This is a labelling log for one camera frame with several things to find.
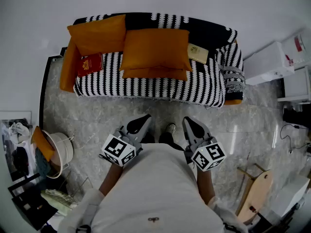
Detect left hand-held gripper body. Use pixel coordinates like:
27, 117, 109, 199
99, 127, 144, 167

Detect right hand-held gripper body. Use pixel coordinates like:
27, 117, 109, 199
184, 136, 227, 172

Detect person's right forearm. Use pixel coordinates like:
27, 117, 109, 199
196, 168, 216, 205

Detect person's left forearm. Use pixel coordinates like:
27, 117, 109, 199
99, 164, 123, 196

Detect black white patterned sofa cover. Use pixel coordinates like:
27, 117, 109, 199
72, 12, 245, 108

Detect person's black trousers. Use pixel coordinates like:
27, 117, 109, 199
142, 131, 185, 151

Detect white laundry basket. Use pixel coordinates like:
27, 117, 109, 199
42, 130, 74, 179

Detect person's white shirt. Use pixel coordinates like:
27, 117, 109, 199
58, 142, 248, 233

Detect wooden chair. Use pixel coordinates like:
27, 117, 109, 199
237, 163, 274, 225

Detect red book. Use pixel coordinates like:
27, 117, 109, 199
77, 52, 104, 78

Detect cream flat box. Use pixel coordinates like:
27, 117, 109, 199
187, 43, 209, 65

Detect teal cloth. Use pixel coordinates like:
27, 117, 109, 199
35, 147, 52, 177

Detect cream knit cloth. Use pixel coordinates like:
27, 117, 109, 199
40, 188, 78, 216

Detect large white box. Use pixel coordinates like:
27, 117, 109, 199
242, 41, 296, 86

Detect black bag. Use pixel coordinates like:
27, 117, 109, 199
283, 107, 311, 129

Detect framed picture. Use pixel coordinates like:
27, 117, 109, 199
0, 110, 34, 179

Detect white shelf unit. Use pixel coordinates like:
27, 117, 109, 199
278, 66, 311, 104

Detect white bag with red label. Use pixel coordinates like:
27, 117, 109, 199
281, 30, 311, 65

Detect black cable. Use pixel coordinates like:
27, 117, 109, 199
279, 124, 311, 155

